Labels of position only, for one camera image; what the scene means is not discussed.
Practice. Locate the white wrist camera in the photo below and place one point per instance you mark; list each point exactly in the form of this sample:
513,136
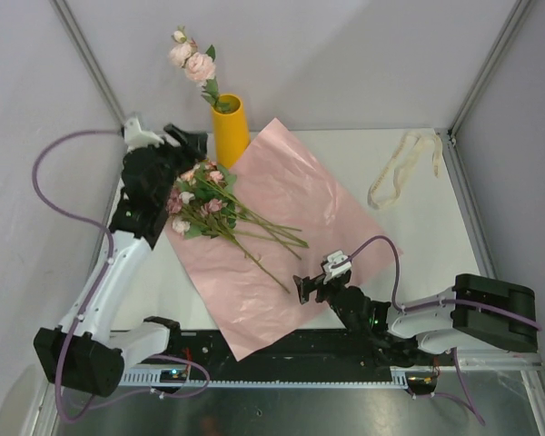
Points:
335,265
136,136

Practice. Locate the aluminium frame post left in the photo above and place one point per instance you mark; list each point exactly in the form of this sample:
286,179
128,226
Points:
86,54

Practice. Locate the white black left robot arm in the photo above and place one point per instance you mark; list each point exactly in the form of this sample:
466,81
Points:
82,352

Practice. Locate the pink artificial flower bunch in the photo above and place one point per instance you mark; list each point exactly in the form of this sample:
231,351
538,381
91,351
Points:
202,203

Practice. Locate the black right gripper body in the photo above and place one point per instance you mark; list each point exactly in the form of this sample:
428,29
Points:
327,292

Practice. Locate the purple pink wrapping paper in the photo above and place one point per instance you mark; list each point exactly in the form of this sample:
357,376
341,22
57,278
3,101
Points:
247,286

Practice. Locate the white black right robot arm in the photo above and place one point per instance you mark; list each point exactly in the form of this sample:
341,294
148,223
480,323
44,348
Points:
475,313

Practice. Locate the cream ribbon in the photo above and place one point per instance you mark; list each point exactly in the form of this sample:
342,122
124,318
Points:
401,164

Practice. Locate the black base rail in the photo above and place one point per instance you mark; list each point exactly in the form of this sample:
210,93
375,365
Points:
325,355

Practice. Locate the aluminium frame post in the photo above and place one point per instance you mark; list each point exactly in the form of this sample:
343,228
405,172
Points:
86,54
505,38

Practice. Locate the light pink rose stem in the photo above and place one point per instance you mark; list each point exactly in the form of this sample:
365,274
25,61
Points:
198,67

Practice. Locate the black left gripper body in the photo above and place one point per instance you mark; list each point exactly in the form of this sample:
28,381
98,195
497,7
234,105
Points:
171,169

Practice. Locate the yellow cylindrical vase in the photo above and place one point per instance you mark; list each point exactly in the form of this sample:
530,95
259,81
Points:
230,130

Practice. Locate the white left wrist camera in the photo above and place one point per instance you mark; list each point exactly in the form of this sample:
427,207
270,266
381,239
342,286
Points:
136,136

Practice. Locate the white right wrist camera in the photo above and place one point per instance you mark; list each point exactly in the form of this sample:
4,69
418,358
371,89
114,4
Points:
335,265

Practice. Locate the aluminium frame post right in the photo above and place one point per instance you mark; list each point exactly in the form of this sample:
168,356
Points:
505,38

